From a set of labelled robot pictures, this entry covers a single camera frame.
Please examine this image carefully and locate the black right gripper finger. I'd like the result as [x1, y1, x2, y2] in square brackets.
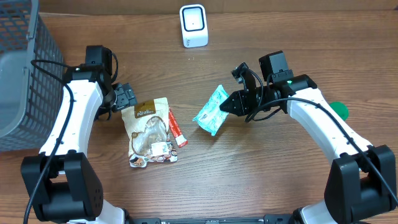
[231, 62, 249, 83]
[220, 91, 246, 116]

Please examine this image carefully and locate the teal wipes packet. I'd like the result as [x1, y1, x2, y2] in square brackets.
[193, 85, 229, 136]

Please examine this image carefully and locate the brown snack pouch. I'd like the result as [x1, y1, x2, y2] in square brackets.
[122, 97, 178, 168]

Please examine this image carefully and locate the green lid jar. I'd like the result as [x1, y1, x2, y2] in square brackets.
[330, 101, 349, 121]

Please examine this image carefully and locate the red stick sachet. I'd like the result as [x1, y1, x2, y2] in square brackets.
[169, 108, 188, 147]

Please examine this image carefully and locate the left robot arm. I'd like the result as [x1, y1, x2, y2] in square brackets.
[21, 45, 137, 223]

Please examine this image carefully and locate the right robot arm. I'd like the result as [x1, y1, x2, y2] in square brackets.
[220, 51, 397, 223]

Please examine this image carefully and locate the white barcode scanner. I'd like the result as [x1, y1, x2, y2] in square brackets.
[179, 4, 209, 48]

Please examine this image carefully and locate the grey plastic mesh basket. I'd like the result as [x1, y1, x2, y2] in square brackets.
[1, 1, 64, 152]

